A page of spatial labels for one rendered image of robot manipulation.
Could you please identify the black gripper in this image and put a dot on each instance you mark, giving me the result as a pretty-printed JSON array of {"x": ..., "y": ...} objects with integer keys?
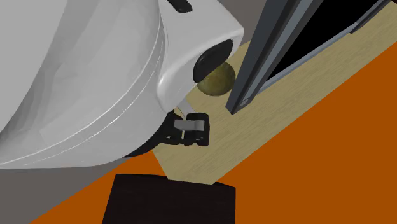
[{"x": 198, "y": 138}]

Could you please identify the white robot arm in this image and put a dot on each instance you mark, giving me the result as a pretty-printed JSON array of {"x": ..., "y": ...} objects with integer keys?
[{"x": 93, "y": 77}]

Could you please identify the olive brown ball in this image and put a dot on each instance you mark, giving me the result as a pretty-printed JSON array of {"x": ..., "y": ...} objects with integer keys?
[{"x": 218, "y": 82}]

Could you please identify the black robot stand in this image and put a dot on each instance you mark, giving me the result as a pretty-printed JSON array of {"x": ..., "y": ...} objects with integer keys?
[{"x": 167, "y": 201}]

